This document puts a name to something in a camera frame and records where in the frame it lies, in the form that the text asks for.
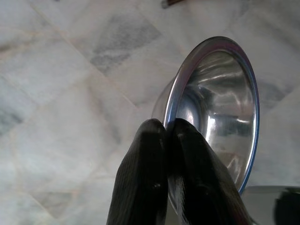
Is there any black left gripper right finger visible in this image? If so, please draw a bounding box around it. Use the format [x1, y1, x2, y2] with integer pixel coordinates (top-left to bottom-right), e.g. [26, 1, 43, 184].
[167, 117, 256, 225]

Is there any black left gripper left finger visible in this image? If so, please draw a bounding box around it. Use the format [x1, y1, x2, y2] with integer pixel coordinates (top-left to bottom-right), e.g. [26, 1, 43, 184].
[106, 118, 170, 225]

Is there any stainless steel bowl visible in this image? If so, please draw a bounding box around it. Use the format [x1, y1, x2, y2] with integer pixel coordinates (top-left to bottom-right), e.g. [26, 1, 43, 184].
[151, 36, 261, 214]

